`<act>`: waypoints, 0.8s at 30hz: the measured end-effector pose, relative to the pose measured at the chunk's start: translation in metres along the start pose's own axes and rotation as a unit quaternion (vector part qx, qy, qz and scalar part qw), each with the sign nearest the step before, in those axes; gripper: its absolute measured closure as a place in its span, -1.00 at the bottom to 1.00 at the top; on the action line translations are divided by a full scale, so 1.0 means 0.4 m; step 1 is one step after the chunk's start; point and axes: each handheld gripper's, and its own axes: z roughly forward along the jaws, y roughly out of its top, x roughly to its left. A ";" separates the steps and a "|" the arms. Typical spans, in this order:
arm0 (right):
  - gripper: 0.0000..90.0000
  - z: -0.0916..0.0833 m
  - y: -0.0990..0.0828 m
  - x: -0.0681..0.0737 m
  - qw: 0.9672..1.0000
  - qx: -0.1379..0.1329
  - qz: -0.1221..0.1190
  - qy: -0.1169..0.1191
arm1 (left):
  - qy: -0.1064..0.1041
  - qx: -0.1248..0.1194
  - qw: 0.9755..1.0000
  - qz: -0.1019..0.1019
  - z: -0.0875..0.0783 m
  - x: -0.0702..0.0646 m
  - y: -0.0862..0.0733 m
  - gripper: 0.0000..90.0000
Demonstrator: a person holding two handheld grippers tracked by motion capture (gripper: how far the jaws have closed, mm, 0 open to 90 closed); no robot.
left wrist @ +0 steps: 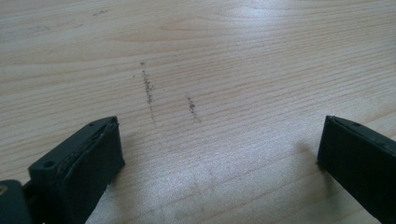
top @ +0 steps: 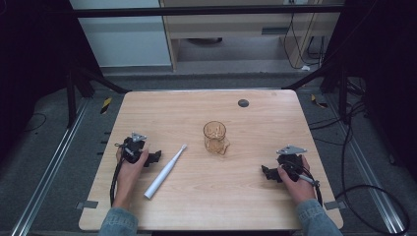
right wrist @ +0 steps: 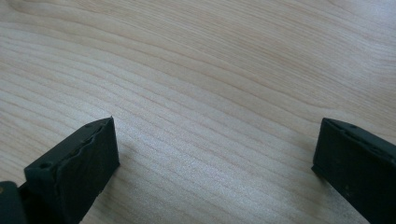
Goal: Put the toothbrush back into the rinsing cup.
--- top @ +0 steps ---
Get person's right hand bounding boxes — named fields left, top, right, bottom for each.
left=276, top=154, right=318, bottom=207

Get clear amber glass cup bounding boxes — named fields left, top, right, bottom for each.
left=203, top=120, right=231, bottom=156

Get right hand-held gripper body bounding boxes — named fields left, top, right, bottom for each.
left=275, top=145, right=309, bottom=183

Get grey table bracket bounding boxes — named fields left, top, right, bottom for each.
left=76, top=200, right=99, bottom=210
left=324, top=200, right=347, bottom=211

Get wooden cabinet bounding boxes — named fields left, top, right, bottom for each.
left=158, top=0, right=342, bottom=73

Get white panel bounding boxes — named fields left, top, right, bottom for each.
left=69, top=0, right=173, bottom=69

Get yellow black striped tape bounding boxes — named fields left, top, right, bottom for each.
left=99, top=96, right=113, bottom=115
left=310, top=93, right=328, bottom=109

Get black floor cable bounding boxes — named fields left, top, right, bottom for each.
left=308, top=78, right=411, bottom=236

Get black horizontal bar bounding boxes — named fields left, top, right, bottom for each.
left=70, top=4, right=347, bottom=19

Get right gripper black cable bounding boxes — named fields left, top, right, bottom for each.
left=283, top=160, right=325, bottom=207

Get person's left hand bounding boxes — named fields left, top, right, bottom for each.
left=115, top=143, right=150, bottom=205

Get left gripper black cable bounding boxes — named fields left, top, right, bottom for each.
left=109, top=143, right=136, bottom=207

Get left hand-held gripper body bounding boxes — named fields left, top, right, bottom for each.
left=118, top=131, right=149, bottom=164

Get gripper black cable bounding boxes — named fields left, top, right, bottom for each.
left=283, top=160, right=325, bottom=207
left=109, top=143, right=136, bottom=207

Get aluminium floor rail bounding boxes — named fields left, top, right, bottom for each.
left=328, top=94, right=407, bottom=236
left=11, top=97, right=90, bottom=236

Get white electric toothbrush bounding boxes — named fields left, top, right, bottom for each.
left=143, top=144, right=189, bottom=201

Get black metal stand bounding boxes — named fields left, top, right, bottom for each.
left=282, top=58, right=350, bottom=126
left=65, top=64, right=131, bottom=130

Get black hanging cables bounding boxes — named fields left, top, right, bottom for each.
left=282, top=0, right=328, bottom=71

